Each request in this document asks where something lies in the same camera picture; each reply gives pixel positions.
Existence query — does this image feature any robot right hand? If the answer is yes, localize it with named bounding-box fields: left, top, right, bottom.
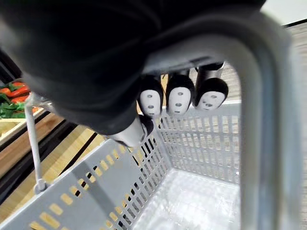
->
left=0, top=0, right=266, bottom=148

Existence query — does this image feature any grey plastic shopping basket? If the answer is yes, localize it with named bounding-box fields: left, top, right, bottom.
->
left=0, top=9, right=307, bottom=230

